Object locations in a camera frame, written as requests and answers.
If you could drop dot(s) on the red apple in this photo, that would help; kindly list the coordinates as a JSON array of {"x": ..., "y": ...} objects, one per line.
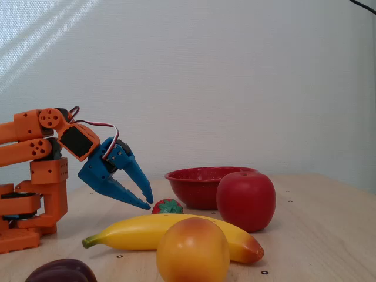
[{"x": 246, "y": 202}]

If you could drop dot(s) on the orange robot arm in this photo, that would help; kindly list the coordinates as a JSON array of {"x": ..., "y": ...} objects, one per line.
[{"x": 47, "y": 173}]

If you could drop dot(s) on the red strawberry with green leaves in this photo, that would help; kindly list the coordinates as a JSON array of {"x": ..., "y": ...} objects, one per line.
[{"x": 167, "y": 207}]

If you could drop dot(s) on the yellow banana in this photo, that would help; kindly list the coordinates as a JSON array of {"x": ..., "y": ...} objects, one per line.
[{"x": 132, "y": 232}]

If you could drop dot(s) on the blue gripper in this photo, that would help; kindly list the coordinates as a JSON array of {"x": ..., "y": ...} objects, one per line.
[{"x": 98, "y": 171}]

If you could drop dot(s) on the orange yellow peach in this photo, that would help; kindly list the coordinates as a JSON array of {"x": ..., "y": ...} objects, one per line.
[{"x": 192, "y": 252}]

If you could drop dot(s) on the dark purple plum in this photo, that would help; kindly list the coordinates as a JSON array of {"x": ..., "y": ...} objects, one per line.
[{"x": 61, "y": 271}]

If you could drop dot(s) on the red speckled bowl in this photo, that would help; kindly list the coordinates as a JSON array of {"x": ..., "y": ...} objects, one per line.
[{"x": 191, "y": 188}]

